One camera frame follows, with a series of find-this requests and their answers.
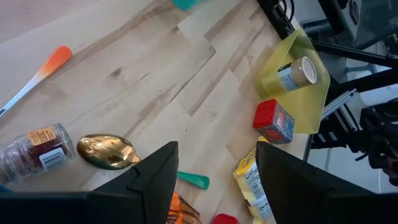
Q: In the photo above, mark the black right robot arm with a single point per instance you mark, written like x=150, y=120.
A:
x=379, y=140

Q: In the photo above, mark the clear glass spice jar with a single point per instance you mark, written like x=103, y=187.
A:
x=37, y=152

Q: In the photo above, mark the orange snack bag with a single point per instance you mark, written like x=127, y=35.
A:
x=182, y=211

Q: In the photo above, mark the black table frame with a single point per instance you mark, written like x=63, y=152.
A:
x=273, y=15

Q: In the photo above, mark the gold spoon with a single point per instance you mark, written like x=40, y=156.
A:
x=105, y=151

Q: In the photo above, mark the light green plastic tray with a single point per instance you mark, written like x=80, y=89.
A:
x=186, y=4

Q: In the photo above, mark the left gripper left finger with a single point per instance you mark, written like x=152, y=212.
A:
x=149, y=186

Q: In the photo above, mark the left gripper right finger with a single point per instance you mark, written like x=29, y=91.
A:
x=298, y=193

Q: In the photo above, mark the patterned tin with red lid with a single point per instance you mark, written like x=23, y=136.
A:
x=273, y=121
x=225, y=219

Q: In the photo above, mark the silver fork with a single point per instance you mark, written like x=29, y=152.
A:
x=196, y=180

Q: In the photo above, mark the round metal spice tin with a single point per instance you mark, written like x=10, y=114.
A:
x=292, y=77

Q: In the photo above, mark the yellow plastic tray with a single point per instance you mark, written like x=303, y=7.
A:
x=308, y=105

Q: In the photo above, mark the yellow creamy chicken ramen packet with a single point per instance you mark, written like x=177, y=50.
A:
x=248, y=183

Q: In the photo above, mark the grey aluminium frame rail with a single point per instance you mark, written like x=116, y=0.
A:
x=339, y=104

